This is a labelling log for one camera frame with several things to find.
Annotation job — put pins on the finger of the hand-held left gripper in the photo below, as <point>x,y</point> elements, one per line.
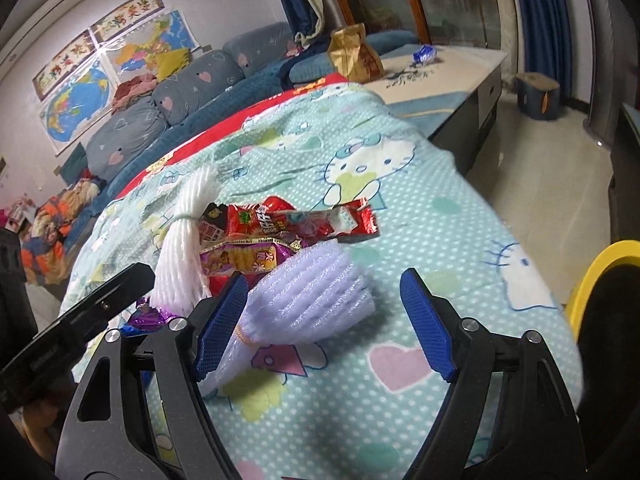
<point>110,295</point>

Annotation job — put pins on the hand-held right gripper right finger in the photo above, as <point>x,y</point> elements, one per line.
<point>427,325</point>

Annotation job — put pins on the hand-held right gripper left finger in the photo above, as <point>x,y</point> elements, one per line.
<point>220,325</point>

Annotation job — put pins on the white foam net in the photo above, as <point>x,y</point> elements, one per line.
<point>180,260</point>

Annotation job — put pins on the lavender foam net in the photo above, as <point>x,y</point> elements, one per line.
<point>320,290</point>

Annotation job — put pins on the long red snack wrapper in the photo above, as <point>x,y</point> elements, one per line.
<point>350,222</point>

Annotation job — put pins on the yellow rimmed trash bin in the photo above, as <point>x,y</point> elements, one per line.
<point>590,280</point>

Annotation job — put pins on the shiny purple wrapper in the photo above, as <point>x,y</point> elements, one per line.
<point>150,317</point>

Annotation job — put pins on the purple yellow snack wrapper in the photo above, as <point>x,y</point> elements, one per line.
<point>235,260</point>

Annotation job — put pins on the orange clothes pile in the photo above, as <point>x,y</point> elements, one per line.
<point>55,225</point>

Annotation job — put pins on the cartoon cat printed blanket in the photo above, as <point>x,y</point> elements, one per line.
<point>400,200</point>

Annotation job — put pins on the grey heart print cushion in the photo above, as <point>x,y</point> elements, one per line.
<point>125,135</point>
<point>200,85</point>
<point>260,45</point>

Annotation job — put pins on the world map poster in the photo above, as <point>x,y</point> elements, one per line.
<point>75,105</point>

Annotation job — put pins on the red blanket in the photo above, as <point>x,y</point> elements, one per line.
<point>225,120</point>

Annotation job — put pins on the pink clothes heap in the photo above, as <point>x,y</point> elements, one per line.
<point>135,90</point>

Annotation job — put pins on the embroidered scroll poster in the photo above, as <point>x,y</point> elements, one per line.
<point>127,15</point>
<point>62,62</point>

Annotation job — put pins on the yellow cloth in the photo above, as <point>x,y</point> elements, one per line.
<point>172,62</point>

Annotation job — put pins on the coffee table with drawers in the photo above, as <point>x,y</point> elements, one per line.
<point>450,77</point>

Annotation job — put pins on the blue storage stool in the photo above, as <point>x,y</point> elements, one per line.
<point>537,95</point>

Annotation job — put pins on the country map poster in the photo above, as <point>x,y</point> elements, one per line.
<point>155,42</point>

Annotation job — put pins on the blue white wrapper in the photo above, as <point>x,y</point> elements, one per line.
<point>424,55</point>

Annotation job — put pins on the brown paper bag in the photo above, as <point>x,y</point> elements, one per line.
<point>355,55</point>

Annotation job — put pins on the blue sofa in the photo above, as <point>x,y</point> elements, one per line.
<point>320,62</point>

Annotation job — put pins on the wooden framed glass door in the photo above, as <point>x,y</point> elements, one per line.
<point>415,0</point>

